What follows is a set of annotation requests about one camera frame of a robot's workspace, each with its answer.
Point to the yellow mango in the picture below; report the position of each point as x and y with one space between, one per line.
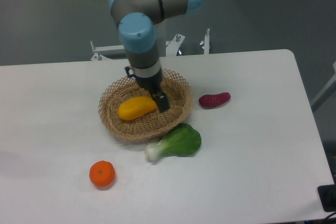
136 107

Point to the purple sweet potato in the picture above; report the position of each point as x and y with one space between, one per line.
210 101

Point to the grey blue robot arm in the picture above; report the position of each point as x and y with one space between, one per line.
135 21

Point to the woven wicker basket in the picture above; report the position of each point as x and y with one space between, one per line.
154 123

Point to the white metal frame right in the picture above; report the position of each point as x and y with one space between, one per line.
326 91

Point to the black device at table edge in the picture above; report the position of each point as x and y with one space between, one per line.
327 197

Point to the green bok choy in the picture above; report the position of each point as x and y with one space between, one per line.
183 140

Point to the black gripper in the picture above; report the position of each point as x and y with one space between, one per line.
152 83

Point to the orange tangerine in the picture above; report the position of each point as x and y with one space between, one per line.
102 174

